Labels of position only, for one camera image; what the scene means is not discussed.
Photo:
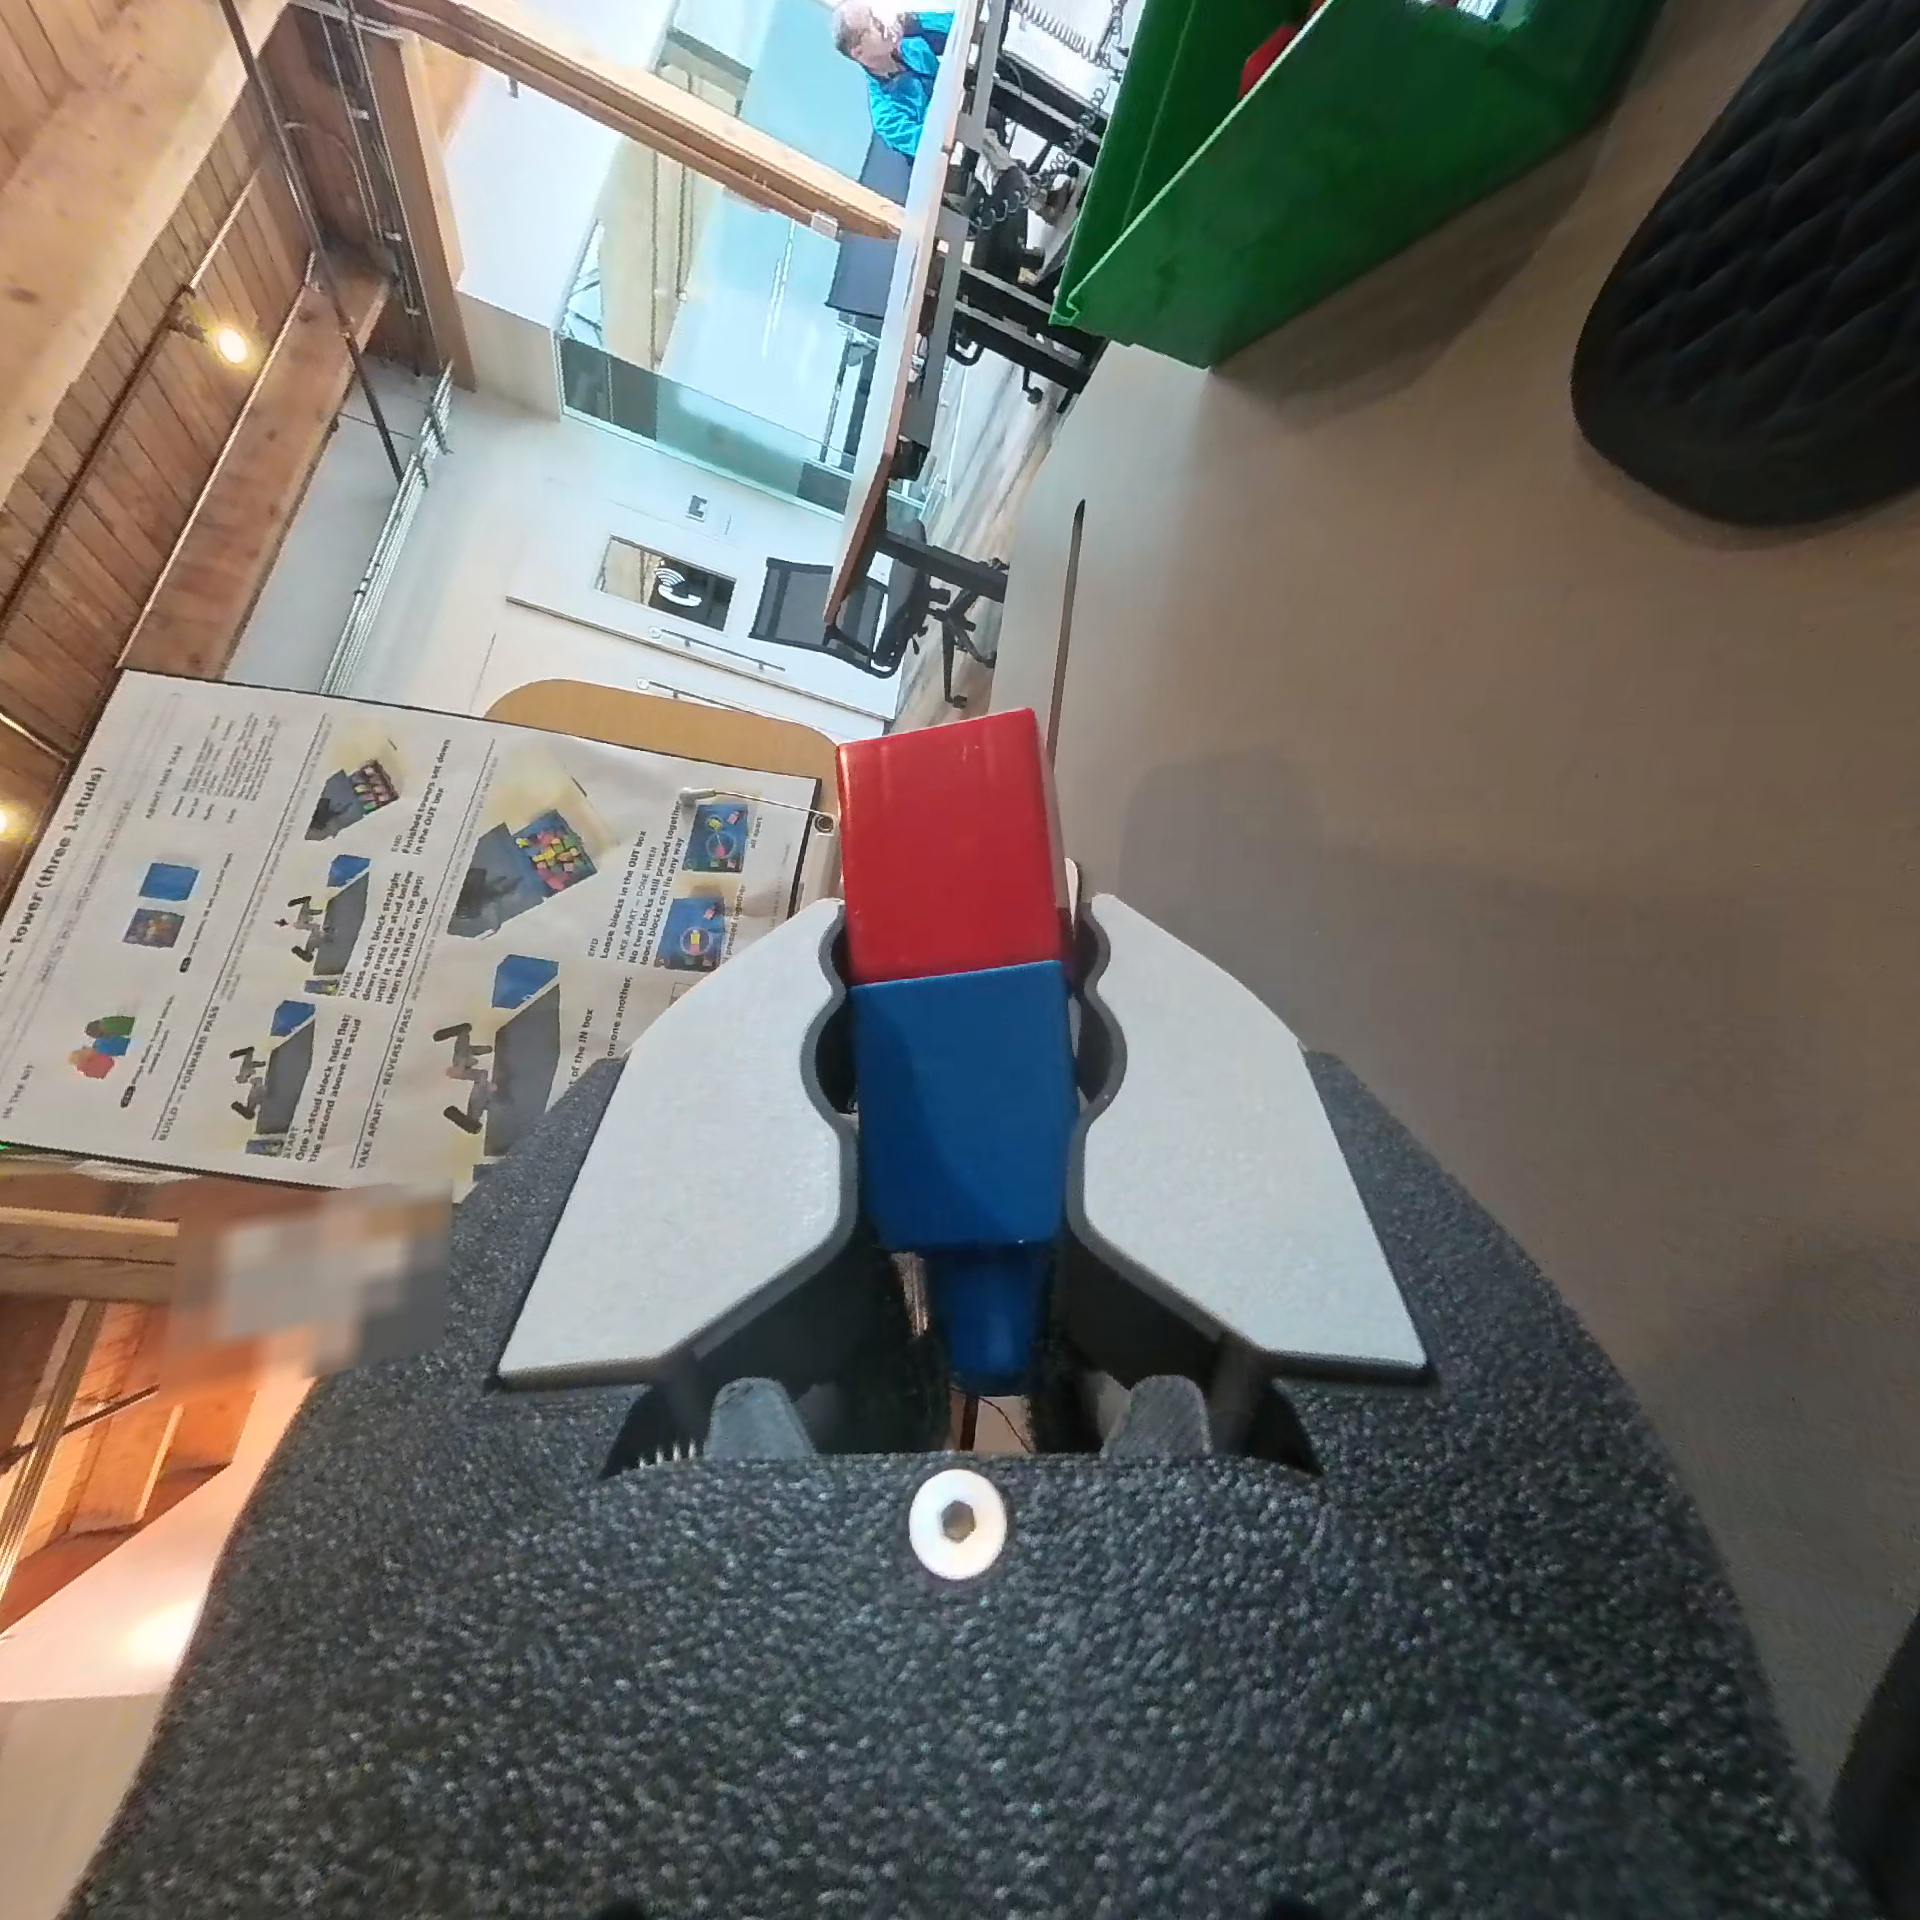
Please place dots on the ceiling spot lamp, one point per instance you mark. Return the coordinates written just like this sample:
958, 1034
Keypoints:
230, 341

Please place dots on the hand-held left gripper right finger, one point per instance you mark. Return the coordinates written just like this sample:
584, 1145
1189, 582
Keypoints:
1231, 1184

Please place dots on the laminated instruction sheet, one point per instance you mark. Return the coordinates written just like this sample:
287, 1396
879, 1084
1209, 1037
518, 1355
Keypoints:
376, 900

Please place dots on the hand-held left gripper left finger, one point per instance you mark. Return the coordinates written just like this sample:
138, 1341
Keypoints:
705, 1184

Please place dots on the instruction poster board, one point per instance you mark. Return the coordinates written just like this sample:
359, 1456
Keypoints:
646, 726

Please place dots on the black mouse pad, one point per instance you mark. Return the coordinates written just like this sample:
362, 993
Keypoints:
1890, 1786

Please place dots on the black textured mat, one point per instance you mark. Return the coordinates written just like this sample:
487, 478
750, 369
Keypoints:
1757, 330

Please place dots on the black office chair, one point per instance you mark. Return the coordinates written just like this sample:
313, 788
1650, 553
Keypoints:
797, 598
870, 276

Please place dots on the long wooden desk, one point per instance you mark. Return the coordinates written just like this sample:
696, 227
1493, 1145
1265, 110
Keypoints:
901, 374

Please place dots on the blue toy block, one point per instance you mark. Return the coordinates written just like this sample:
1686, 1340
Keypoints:
960, 1109

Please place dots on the green plastic bin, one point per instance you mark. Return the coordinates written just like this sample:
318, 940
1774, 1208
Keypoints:
1319, 180

